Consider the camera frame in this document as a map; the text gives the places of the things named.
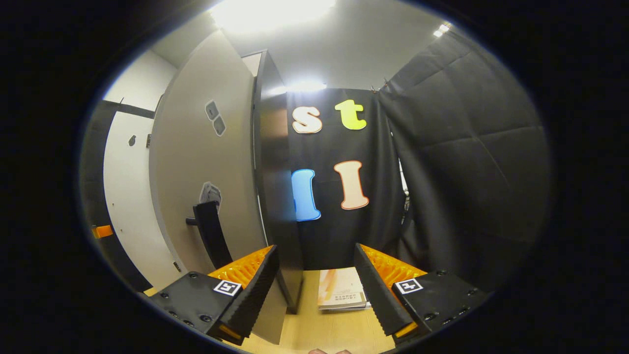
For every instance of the large ceiling light panel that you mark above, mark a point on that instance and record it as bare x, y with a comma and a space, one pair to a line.
272, 12

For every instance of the white and orange booklet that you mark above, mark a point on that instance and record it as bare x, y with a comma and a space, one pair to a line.
341, 290

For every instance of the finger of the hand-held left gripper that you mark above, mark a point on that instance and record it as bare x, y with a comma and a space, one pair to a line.
103, 231

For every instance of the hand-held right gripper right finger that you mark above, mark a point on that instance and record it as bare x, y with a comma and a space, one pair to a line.
376, 295

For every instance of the small ceiling light panel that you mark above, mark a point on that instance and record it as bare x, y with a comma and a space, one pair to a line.
441, 29

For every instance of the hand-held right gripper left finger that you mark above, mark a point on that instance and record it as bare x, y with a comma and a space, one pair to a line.
255, 295

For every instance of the white and grey cabinet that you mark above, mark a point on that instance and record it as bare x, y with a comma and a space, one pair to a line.
277, 187

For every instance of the white cabinet door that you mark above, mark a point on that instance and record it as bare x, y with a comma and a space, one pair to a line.
211, 162
128, 196

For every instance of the black backdrop cloth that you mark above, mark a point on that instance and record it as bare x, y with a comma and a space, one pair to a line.
334, 236

